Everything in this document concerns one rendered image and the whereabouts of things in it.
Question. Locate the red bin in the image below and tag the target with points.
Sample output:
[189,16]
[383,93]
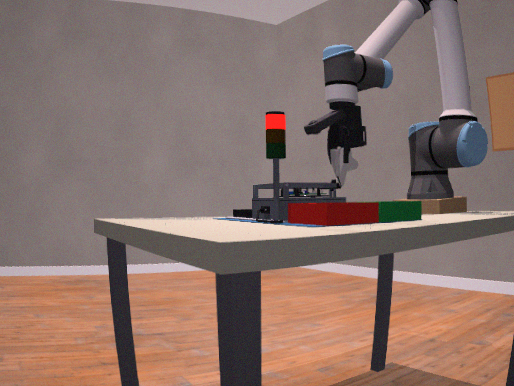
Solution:
[336,213]

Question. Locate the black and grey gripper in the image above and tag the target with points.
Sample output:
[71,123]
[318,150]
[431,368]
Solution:
[338,134]

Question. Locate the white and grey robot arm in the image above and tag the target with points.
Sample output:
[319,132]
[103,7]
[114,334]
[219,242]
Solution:
[458,142]

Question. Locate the green bin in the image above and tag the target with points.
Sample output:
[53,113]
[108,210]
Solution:
[400,211]

